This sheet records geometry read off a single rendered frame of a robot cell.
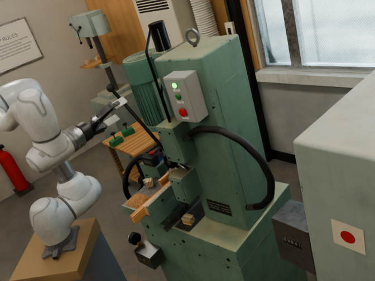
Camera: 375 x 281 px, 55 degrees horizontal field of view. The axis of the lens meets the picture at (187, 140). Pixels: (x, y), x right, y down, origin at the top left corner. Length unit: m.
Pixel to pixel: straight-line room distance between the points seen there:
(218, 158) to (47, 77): 3.44
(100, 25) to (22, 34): 1.11
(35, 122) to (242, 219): 0.82
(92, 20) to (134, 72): 2.28
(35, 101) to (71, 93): 3.40
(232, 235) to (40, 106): 0.85
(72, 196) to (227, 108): 1.04
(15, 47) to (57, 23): 0.55
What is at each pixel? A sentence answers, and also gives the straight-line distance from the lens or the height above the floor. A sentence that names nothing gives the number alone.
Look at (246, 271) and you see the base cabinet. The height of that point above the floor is 0.67.
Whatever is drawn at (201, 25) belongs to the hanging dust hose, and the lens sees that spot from 2.97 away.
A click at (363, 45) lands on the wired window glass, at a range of 2.57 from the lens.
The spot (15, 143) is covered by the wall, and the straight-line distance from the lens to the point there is 4.51.
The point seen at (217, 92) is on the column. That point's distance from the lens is 1.19.
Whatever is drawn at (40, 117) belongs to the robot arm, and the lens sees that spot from 1.26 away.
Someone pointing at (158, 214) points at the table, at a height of 0.88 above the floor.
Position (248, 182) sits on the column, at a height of 1.00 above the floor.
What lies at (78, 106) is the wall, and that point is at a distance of 4.70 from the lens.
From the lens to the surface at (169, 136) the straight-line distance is 1.28.
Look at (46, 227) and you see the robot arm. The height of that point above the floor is 0.85.
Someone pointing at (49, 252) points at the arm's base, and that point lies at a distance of 2.06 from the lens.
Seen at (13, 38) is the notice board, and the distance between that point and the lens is 4.42.
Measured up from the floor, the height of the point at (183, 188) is 1.04.
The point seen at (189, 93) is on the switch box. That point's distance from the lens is 1.14.
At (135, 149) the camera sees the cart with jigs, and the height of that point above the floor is 0.53.
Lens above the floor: 1.80
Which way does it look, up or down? 26 degrees down
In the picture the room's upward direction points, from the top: 18 degrees counter-clockwise
